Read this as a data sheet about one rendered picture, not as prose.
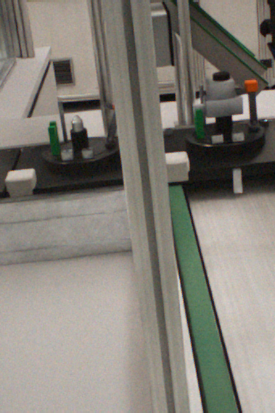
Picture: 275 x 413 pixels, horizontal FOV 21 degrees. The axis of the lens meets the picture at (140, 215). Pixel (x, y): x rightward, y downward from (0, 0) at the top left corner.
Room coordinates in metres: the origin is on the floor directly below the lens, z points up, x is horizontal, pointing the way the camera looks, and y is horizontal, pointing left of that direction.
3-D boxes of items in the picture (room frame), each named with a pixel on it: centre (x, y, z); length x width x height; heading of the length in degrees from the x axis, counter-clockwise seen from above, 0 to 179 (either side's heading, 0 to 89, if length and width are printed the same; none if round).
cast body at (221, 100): (1.25, -0.15, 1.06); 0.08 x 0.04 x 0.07; 89
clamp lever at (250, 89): (1.25, -0.21, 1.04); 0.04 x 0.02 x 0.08; 89
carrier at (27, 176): (1.25, 0.09, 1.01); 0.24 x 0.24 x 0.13; 89
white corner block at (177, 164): (1.15, -0.06, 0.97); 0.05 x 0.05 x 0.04; 89
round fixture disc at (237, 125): (1.25, -0.16, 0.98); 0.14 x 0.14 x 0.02
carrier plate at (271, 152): (1.25, -0.16, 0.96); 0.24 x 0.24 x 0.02; 89
